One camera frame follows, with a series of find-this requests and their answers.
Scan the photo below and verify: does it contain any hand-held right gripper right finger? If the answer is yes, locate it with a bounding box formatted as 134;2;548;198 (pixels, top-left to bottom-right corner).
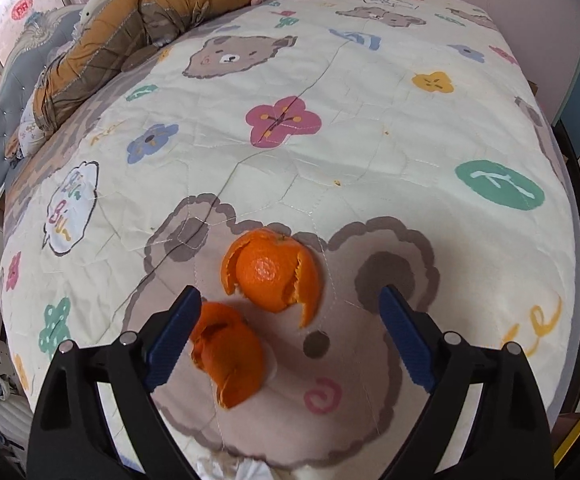
378;283;556;480

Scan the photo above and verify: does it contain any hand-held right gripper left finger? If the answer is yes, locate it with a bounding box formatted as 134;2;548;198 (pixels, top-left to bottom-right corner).
27;285;203;480

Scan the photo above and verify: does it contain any round orange peel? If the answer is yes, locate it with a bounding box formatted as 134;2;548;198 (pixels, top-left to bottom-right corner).
220;227;322;329

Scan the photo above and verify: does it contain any white tissue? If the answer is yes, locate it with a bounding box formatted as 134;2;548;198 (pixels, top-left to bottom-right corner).
194;455;285;480

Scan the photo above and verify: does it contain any printed bear quilt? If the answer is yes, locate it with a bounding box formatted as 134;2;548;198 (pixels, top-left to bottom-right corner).
0;0;580;480

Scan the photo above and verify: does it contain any floral white pillow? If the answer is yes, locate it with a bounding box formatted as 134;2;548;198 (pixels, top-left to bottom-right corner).
4;94;53;162

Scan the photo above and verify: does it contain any grey tufted headboard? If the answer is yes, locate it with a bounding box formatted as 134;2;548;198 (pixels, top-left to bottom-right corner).
0;4;85;197

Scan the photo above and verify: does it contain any brown plaid folded quilt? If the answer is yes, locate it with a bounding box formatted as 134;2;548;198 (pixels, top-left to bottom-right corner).
32;0;271;133

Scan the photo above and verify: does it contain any window with red stickers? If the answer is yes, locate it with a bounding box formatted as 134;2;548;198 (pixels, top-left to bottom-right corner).
0;0;80;83

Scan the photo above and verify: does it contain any blue door frame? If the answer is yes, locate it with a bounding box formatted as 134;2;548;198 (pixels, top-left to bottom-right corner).
554;7;580;160

